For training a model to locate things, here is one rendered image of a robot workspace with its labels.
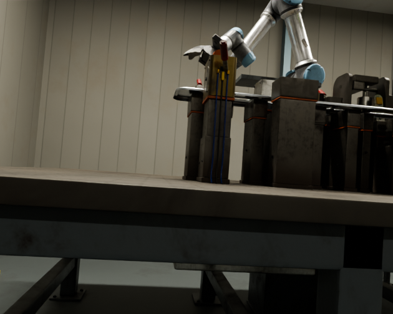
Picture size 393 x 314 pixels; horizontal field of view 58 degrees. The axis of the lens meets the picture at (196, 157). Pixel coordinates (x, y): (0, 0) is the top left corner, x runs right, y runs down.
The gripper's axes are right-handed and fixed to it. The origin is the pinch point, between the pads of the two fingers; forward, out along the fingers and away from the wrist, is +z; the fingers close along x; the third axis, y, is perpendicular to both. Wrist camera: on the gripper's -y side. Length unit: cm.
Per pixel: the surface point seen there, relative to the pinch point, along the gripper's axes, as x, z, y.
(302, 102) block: -49, 23, -38
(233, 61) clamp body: -27, 32, -44
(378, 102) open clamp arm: -71, -27, -18
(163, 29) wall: 131, -161, 159
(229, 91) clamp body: -32, 38, -40
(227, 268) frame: -60, 75, -32
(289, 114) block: -48, 28, -36
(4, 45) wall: 169, -1, 116
